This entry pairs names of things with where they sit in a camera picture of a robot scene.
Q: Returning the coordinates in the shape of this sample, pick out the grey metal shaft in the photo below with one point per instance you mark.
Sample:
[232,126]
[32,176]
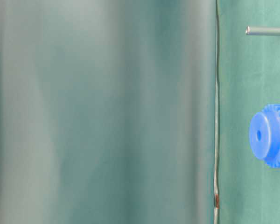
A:
[256,30]

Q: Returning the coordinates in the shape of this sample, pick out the blue plastic gear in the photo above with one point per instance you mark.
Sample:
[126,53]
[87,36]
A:
[264,135]

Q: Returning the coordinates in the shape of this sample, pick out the green table mat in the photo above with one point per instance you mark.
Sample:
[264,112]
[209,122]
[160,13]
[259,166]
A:
[248,80]

